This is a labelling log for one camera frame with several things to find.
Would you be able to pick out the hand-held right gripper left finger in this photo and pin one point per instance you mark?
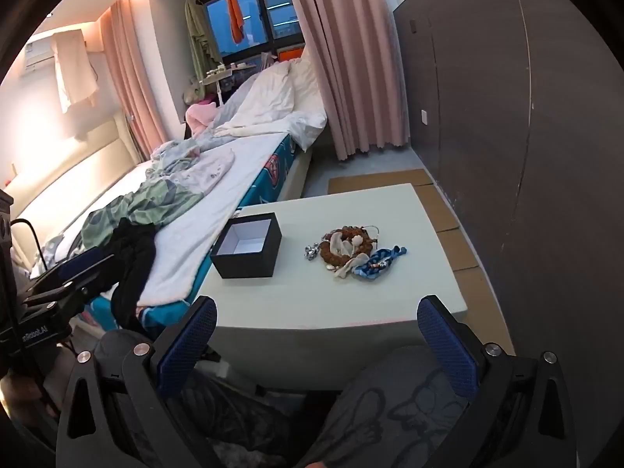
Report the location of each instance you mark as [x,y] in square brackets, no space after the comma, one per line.
[187,351]

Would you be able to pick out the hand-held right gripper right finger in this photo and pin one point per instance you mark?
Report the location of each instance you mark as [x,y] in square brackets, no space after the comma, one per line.
[446,346]

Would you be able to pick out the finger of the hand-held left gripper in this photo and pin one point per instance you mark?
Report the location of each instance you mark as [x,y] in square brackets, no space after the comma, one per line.
[83,262]
[63,297]

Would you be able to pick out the black jewelry box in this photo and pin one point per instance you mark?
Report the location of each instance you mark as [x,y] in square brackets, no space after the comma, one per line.
[243,265]

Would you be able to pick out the white fabric band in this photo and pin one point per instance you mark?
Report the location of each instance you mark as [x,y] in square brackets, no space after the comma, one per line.
[336,243]

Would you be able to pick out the person's left hand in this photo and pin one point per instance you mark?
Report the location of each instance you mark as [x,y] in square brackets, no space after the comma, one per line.
[19,392]

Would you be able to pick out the black garment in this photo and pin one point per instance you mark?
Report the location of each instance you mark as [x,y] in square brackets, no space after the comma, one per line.
[136,263]

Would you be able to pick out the person's left leg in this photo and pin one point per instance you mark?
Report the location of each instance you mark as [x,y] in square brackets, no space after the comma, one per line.
[229,414]

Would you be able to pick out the person's leg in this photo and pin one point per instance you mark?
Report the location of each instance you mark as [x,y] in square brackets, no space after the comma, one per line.
[390,399]
[229,414]

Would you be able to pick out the person's right leg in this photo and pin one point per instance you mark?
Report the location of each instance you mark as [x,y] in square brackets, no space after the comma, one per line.
[390,399]

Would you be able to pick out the beige padded headboard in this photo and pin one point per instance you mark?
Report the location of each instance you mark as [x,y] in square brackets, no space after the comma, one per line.
[73,165]

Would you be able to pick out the green patterned blanket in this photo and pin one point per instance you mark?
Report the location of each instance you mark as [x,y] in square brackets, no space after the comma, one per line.
[161,200]

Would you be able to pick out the bed with blue printed mattress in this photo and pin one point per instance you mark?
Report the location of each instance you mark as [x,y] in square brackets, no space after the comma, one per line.
[209,214]

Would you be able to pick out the white printed garment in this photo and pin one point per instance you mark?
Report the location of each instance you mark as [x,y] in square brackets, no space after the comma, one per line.
[209,170]

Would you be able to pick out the narrow pink curtain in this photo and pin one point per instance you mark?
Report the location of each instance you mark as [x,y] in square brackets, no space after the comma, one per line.
[131,83]

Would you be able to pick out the pink plush cloth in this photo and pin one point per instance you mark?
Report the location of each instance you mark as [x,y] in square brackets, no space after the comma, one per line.
[202,117]

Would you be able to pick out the white cloth on air conditioner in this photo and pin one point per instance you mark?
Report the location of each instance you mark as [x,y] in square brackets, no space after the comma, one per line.
[73,73]

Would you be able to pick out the white air conditioner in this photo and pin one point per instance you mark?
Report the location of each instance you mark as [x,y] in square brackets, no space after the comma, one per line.
[39,51]

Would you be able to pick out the small white side table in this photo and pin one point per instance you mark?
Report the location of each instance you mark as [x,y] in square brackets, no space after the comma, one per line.
[222,74]

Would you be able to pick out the dark grey wardrobe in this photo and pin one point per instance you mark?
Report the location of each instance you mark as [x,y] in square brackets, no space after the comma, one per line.
[487,107]

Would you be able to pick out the white duvet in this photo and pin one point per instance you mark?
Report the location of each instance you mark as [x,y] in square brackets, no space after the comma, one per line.
[273,102]

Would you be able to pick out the green hanging cloth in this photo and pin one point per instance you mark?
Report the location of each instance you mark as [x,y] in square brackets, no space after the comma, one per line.
[197,39]

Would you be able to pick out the orange towel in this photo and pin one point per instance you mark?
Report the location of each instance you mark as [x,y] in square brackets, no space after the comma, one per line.
[235,14]

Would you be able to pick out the orange box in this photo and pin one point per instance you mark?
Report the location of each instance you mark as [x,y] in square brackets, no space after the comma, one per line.
[292,54]

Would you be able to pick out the window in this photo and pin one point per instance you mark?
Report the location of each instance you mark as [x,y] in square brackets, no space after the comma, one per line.
[253,14]

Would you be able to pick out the wide pink curtain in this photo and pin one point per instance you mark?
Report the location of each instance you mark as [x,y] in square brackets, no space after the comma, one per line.
[341,58]

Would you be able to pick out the white wall socket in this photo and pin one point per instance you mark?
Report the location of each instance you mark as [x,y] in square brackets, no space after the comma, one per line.
[425,117]

